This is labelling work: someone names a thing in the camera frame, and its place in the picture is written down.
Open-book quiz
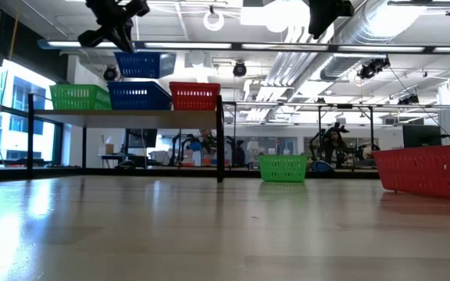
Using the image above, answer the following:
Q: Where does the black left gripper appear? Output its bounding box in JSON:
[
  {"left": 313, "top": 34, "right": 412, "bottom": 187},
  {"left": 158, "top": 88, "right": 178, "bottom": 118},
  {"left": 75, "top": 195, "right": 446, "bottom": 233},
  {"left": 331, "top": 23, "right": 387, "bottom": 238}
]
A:
[{"left": 77, "top": 0, "right": 151, "bottom": 54}]

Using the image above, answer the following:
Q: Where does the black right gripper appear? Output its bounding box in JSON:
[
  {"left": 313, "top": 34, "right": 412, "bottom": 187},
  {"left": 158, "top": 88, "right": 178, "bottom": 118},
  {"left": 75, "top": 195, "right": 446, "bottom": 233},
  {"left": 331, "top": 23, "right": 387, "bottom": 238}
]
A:
[{"left": 308, "top": 0, "right": 355, "bottom": 40}]

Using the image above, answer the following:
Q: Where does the green plastic slotted basket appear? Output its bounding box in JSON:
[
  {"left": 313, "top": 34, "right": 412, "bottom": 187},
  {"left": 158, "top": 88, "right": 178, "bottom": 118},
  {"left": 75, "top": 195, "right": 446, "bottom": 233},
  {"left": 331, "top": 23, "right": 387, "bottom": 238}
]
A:
[
  {"left": 49, "top": 84, "right": 113, "bottom": 111},
  {"left": 258, "top": 154, "right": 309, "bottom": 183}
]

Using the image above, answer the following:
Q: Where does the wooden shelf with black legs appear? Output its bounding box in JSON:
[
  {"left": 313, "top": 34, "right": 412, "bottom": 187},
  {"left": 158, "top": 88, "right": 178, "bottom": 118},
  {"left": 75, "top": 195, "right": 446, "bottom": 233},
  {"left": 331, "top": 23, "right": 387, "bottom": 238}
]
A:
[{"left": 27, "top": 93, "right": 226, "bottom": 184}]

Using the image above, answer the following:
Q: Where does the overhead light bar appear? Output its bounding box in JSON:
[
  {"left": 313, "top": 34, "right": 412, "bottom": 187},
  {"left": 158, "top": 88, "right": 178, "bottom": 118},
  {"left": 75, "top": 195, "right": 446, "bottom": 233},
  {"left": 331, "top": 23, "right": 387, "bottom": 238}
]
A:
[{"left": 37, "top": 38, "right": 450, "bottom": 55}]

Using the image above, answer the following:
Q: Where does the black computer monitor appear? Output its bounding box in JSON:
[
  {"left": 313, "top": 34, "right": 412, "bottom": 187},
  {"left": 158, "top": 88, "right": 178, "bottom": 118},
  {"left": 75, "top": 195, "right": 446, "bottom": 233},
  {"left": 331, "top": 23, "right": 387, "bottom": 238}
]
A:
[
  {"left": 126, "top": 128, "right": 159, "bottom": 149},
  {"left": 402, "top": 124, "right": 443, "bottom": 149}
]

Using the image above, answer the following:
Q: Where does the black track light fixture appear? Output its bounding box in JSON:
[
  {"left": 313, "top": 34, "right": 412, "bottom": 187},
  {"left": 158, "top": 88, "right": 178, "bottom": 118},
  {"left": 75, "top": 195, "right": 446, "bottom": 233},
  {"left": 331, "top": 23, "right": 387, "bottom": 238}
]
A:
[{"left": 387, "top": 0, "right": 450, "bottom": 17}]

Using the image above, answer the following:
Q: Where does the black spotlight cluster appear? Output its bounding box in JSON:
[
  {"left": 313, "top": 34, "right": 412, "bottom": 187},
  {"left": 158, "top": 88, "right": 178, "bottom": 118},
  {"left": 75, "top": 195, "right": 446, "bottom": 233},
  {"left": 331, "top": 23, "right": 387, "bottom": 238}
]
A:
[{"left": 398, "top": 93, "right": 421, "bottom": 106}]

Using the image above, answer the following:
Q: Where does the person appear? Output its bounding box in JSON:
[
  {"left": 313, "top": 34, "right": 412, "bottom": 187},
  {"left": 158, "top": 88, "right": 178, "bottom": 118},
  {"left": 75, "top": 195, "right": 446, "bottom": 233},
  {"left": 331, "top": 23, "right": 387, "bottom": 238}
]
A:
[
  {"left": 196, "top": 130, "right": 216, "bottom": 157},
  {"left": 323, "top": 123, "right": 348, "bottom": 165}
]

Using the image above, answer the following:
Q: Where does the blue rounded object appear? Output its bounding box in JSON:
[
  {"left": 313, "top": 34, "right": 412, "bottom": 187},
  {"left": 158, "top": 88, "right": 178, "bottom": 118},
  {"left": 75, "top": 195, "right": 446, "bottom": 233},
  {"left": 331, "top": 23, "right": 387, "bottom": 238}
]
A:
[{"left": 311, "top": 159, "right": 334, "bottom": 173}]

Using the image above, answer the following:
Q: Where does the black round ceiling camera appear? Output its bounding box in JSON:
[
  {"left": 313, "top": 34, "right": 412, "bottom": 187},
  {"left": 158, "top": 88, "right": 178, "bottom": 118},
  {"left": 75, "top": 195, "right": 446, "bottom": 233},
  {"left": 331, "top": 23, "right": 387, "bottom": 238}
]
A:
[
  {"left": 102, "top": 66, "right": 119, "bottom": 82},
  {"left": 232, "top": 60, "right": 248, "bottom": 78}
]

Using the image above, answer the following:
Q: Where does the silver ventilation duct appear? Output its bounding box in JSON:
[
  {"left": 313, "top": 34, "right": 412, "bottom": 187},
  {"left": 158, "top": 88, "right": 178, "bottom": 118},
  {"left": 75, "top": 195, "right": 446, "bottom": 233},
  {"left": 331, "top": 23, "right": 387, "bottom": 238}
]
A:
[{"left": 318, "top": 0, "right": 429, "bottom": 81}]

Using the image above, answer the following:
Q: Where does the black camera cluster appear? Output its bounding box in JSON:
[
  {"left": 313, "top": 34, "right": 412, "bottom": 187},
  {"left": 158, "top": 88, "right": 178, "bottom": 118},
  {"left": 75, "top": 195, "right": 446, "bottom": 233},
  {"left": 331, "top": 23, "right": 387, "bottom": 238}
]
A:
[{"left": 356, "top": 56, "right": 391, "bottom": 80}]

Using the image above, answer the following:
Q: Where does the white ring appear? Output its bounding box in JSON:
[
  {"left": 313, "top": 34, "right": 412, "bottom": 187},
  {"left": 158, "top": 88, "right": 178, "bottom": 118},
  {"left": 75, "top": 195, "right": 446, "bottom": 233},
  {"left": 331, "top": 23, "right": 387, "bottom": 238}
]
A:
[{"left": 202, "top": 9, "right": 226, "bottom": 32}]

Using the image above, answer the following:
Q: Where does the yellow cable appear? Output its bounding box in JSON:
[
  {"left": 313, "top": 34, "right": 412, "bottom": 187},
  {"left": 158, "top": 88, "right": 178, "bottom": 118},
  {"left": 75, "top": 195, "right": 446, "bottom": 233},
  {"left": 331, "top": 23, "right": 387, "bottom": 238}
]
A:
[{"left": 0, "top": 7, "right": 20, "bottom": 122}]

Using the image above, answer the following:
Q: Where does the black metal frame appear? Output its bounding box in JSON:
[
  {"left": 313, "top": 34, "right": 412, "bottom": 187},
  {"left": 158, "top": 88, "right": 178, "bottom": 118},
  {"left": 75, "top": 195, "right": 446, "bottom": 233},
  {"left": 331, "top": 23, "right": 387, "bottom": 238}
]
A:
[{"left": 223, "top": 100, "right": 450, "bottom": 169}]

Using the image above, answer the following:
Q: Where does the black aluminium rail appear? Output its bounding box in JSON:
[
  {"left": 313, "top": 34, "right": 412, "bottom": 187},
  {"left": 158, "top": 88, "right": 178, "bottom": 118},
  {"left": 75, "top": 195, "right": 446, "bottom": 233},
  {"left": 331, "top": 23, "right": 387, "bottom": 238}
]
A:
[{"left": 0, "top": 166, "right": 380, "bottom": 181}]

